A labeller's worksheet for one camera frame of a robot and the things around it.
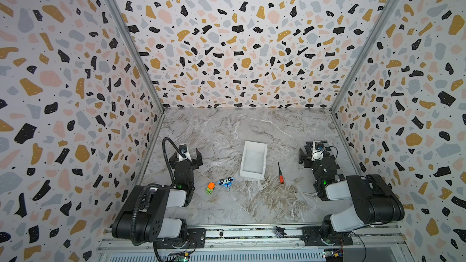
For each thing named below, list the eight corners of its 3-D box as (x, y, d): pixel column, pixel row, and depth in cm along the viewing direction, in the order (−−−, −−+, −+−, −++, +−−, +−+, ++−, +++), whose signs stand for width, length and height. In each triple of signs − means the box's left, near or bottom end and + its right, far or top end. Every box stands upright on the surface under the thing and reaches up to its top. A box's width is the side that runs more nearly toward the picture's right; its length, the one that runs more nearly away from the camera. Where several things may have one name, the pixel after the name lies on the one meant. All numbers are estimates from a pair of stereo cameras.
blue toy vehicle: (217, 187, 89) (217, 185, 88) (218, 179, 92) (218, 177, 90) (234, 187, 90) (234, 185, 88) (234, 179, 92) (234, 177, 90)
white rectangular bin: (239, 177, 93) (239, 170, 88) (244, 147, 105) (245, 139, 100) (263, 181, 92) (265, 174, 86) (266, 150, 104) (267, 143, 99)
